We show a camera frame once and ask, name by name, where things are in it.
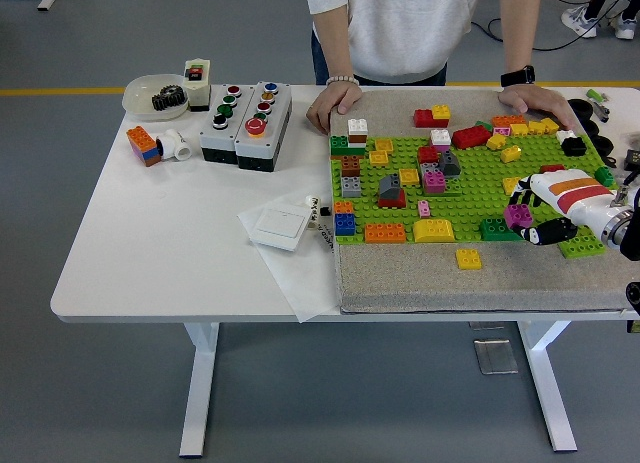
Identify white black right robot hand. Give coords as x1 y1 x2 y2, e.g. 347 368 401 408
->
507 169 619 247

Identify person's right hand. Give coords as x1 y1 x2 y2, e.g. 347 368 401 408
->
305 81 364 134

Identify person's left hand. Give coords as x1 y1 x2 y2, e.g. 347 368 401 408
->
498 82 576 130

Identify magenta square brick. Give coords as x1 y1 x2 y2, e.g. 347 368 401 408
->
503 203 534 229

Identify green studded baseplate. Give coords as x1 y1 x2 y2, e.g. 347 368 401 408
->
328 131 624 247

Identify black wristwatch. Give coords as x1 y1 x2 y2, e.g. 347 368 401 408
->
500 65 536 88

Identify black square brick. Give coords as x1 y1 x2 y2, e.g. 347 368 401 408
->
560 136 588 158

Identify lime green long brick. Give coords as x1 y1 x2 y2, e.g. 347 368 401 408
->
558 232 607 260

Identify red long brick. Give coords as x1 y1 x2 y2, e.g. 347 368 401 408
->
451 126 493 150

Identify dark green long brick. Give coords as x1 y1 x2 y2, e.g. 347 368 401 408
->
480 217 524 243

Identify person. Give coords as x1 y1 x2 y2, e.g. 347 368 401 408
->
560 0 640 41
301 0 576 134

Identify grey emergency-stop control box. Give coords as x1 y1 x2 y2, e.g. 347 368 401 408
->
233 80 293 173

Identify dark grey roof brick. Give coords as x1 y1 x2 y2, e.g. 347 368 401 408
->
378 172 402 197

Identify white labelled connector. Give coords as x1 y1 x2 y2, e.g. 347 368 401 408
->
304 194 323 233

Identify dark grey slope brick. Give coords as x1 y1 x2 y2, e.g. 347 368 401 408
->
438 150 462 179

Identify red slope brick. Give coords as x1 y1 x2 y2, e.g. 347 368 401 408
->
377 188 407 209

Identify blue square brick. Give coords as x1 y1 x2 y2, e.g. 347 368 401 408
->
333 212 358 237

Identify grey three-button control box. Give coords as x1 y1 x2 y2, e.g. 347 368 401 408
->
198 83 256 165

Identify pink square brick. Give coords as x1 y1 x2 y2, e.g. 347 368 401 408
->
422 170 447 195

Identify printed label strip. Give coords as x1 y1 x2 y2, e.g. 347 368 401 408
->
314 226 336 254

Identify yellow curved brick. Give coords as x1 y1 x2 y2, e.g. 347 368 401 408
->
412 218 457 244

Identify black metal gear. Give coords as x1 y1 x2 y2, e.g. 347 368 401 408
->
151 85 190 113

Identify white pipe tee fitting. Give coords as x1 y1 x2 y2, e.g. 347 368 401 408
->
155 128 193 162

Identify translucent paper sheet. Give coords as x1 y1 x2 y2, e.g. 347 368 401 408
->
236 195 346 325

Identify white table leg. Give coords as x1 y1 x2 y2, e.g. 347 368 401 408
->
178 322 221 459
517 321 580 453

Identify grey-brown mat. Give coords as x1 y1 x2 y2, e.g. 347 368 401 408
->
327 87 640 316

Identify multicoloured brick stack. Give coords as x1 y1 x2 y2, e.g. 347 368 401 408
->
125 125 163 169

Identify cream plastic bowl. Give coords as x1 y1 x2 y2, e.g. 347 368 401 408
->
122 73 190 123

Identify black floor cable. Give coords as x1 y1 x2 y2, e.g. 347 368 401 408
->
469 17 640 53

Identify cream red-green switch box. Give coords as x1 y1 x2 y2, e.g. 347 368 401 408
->
182 58 212 113

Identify white wall switch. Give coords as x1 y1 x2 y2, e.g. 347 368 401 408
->
248 206 310 253

